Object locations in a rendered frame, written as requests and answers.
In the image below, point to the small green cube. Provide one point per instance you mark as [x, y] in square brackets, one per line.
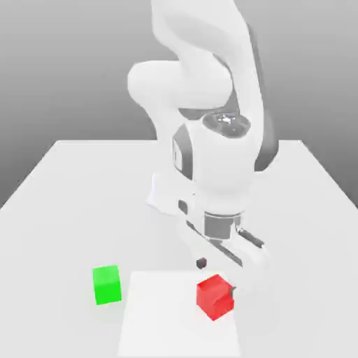
[107, 285]

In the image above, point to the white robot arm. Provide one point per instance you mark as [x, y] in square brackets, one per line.
[207, 167]

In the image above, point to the small red cube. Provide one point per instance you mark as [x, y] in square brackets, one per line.
[214, 298]

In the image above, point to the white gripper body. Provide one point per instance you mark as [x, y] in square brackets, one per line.
[246, 256]

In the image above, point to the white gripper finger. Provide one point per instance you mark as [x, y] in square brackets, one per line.
[233, 290]
[201, 263]

